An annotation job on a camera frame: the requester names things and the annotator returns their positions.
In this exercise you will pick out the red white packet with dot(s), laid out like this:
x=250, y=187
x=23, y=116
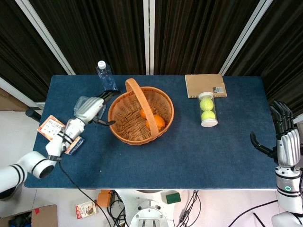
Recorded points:
x=86, y=210

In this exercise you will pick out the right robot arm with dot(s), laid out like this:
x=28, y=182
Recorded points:
x=287, y=198

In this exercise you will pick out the green block in white holder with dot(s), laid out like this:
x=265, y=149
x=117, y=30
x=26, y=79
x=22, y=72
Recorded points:
x=172, y=198

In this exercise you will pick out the white partition frame post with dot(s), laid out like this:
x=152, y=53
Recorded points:
x=21, y=94
x=149, y=35
x=246, y=37
x=47, y=37

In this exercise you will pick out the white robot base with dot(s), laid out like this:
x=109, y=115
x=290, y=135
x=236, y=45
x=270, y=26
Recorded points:
x=148, y=208

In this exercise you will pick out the clear plastic water bottle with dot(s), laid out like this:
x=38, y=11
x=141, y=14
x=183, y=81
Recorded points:
x=105, y=75

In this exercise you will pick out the orange with green stem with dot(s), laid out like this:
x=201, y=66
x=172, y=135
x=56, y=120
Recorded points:
x=161, y=123

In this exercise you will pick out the small plain orange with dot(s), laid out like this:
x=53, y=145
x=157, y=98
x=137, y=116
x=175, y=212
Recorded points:
x=143, y=113

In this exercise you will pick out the cardboard box with red tape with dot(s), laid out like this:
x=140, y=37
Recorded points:
x=45, y=217

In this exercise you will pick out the orange blue snack box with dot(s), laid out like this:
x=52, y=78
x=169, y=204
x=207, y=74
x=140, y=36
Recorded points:
x=75, y=145

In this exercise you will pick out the yellow tennis ball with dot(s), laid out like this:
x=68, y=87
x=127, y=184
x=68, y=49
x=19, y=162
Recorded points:
x=206, y=104
x=208, y=115

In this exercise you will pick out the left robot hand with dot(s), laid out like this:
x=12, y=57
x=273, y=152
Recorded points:
x=88, y=107

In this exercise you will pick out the clear tennis ball tube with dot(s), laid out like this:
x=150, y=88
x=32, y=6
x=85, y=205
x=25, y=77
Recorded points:
x=208, y=123

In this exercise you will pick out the orange device under table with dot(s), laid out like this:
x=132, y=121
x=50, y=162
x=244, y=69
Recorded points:
x=104, y=199

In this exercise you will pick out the dark pleated curtain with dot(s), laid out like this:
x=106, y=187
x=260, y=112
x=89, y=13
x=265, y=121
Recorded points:
x=94, y=35
x=284, y=59
x=19, y=47
x=194, y=35

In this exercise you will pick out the brown spiral notebook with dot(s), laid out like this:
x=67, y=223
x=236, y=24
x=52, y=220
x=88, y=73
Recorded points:
x=203, y=84

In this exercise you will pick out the blue tablecloth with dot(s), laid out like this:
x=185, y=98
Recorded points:
x=189, y=153

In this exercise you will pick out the white red-bordered snack box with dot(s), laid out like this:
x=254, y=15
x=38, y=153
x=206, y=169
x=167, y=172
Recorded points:
x=48, y=126

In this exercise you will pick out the plain brown cardboard box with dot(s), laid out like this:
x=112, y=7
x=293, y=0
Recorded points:
x=11, y=101

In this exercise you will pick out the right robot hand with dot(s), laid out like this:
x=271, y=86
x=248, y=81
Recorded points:
x=288, y=146

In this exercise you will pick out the clear plastic food container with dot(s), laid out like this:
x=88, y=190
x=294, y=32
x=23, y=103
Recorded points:
x=78, y=104

